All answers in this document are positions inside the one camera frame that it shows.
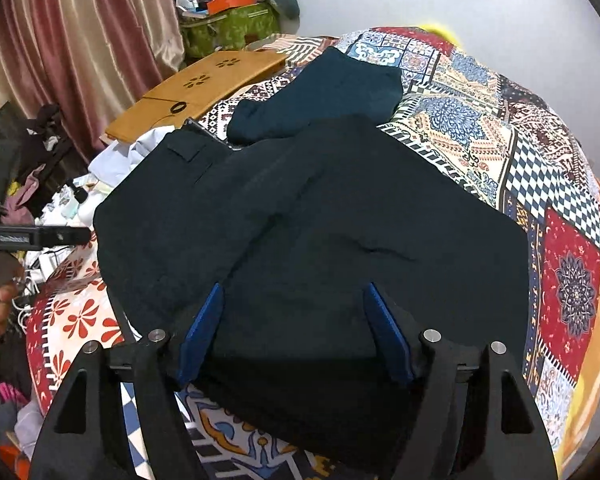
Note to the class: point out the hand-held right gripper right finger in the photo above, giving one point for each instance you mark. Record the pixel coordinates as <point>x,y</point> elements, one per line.
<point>387,330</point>

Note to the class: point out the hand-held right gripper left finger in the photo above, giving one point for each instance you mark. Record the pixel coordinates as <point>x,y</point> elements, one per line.
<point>200,330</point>

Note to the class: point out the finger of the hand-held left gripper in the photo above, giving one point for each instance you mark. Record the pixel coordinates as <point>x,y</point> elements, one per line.
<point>65,236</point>

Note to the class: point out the black pants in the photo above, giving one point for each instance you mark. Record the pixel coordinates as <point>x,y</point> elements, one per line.
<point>320,260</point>

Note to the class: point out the person's left hand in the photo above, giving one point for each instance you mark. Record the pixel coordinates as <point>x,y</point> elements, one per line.
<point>2,305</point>

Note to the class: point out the dark clothes heap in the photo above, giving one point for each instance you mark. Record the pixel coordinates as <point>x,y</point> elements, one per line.
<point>25,155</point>

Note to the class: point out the white crumpled cloth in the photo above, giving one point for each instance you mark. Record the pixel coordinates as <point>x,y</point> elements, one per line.
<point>125,160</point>

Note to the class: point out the striped red beige curtain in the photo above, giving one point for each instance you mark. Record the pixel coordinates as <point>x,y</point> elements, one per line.
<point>75,45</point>

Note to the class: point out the wooden lap desk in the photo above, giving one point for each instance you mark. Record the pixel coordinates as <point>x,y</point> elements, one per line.
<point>200,87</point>

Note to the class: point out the patchwork printed blanket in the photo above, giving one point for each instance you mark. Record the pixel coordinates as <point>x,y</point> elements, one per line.
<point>505,160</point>

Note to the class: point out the dark teal folded garment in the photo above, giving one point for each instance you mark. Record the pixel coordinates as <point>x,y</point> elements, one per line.
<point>320,95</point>

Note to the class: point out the green fabric storage bag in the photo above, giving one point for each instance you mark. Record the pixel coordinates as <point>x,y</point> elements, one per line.
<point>230,27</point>

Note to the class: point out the orange box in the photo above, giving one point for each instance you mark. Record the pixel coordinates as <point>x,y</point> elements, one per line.
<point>230,0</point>

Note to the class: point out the yellow foam bumper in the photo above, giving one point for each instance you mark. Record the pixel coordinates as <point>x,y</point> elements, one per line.
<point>437,30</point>

